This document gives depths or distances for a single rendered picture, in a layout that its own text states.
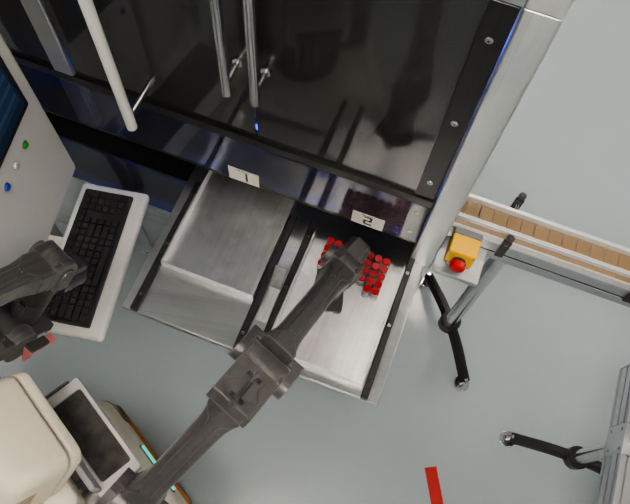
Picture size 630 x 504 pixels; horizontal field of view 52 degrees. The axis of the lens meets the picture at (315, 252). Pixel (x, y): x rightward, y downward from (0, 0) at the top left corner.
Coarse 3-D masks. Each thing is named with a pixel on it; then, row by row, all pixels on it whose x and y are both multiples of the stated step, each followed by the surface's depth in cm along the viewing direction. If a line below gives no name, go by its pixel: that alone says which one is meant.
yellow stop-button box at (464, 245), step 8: (456, 232) 164; (464, 232) 163; (472, 232) 164; (456, 240) 162; (464, 240) 163; (472, 240) 163; (480, 240) 163; (448, 248) 163; (456, 248) 162; (464, 248) 162; (472, 248) 162; (448, 256) 165; (456, 256) 163; (464, 256) 161; (472, 256) 161; (472, 264) 164
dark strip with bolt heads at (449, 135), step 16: (496, 0) 93; (496, 16) 95; (512, 16) 94; (480, 32) 99; (496, 32) 98; (480, 48) 102; (496, 48) 101; (464, 64) 106; (480, 64) 105; (464, 80) 109; (480, 80) 108; (464, 96) 113; (448, 112) 118; (464, 112) 116; (448, 128) 122; (464, 128) 120; (448, 144) 126; (432, 160) 133; (448, 160) 131; (432, 176) 138; (416, 192) 146; (432, 192) 143
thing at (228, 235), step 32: (224, 192) 182; (256, 192) 182; (192, 224) 177; (224, 224) 178; (256, 224) 178; (192, 256) 174; (224, 256) 174; (256, 256) 174; (224, 288) 170; (256, 288) 168
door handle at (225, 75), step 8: (216, 0) 105; (216, 8) 106; (216, 16) 108; (216, 24) 110; (216, 32) 112; (224, 32) 113; (216, 40) 114; (224, 40) 114; (216, 48) 116; (224, 48) 116; (224, 56) 117; (224, 64) 119; (240, 64) 128; (224, 72) 121; (232, 72) 127; (224, 80) 123; (224, 88) 126; (224, 96) 128
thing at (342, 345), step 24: (312, 240) 174; (312, 264) 174; (360, 288) 172; (384, 288) 172; (288, 312) 169; (360, 312) 169; (384, 312) 170; (312, 336) 166; (336, 336) 167; (360, 336) 167; (312, 360) 164; (336, 360) 164; (360, 360) 164; (360, 384) 159
